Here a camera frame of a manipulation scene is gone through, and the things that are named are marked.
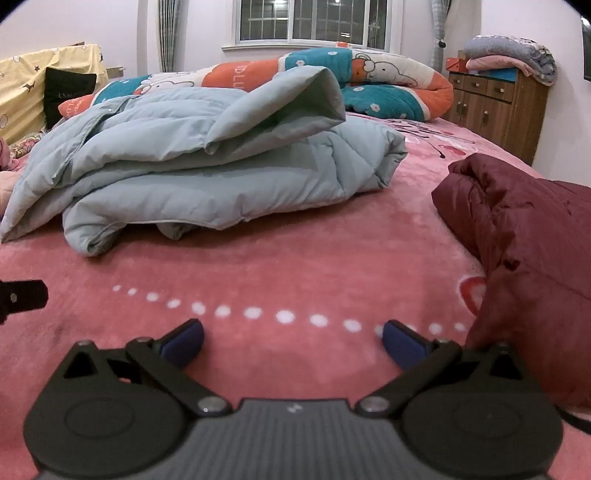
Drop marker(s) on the dark red down jacket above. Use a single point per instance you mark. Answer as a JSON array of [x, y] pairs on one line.
[[531, 230]]

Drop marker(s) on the pink quilted cloth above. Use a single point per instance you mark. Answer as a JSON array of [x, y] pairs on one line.
[[7, 189]]

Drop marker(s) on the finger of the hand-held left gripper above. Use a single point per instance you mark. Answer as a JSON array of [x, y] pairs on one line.
[[27, 295]]

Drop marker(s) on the teal folded cloth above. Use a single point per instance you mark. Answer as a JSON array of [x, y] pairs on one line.
[[498, 74]]

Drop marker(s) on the pink pillow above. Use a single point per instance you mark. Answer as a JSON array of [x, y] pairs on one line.
[[4, 154]]

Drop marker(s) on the wooden cabinet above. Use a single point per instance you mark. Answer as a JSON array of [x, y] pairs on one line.
[[498, 115]]

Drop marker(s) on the grey folded blanket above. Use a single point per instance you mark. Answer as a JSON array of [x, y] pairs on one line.
[[508, 46]]

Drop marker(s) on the yellow star print cloth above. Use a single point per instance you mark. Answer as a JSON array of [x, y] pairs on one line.
[[27, 83]]

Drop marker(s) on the wooden board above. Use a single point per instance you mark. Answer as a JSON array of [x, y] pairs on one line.
[[115, 71]]

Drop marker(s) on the barred window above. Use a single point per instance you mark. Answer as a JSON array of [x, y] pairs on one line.
[[309, 18]]

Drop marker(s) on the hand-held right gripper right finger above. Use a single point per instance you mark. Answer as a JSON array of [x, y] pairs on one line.
[[404, 346]]

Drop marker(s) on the floral patterned cloth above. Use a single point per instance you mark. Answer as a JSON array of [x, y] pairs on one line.
[[25, 145]]

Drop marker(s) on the pink folded blanket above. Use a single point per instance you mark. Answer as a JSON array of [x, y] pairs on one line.
[[489, 62]]

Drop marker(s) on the black cushion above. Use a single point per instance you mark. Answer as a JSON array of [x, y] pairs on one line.
[[64, 92]]

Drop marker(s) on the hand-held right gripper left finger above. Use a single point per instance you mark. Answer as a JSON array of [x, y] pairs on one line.
[[184, 344]]

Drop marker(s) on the grey checked curtain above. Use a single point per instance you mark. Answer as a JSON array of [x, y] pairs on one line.
[[438, 23], [168, 37]]

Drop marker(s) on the light blue down jacket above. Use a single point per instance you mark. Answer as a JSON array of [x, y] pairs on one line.
[[231, 175]]

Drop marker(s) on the rabbit print rolled quilt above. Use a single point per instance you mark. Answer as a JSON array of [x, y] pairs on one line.
[[392, 64]]

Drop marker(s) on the pink heart print bed blanket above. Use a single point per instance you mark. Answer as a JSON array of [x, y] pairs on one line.
[[277, 277]]

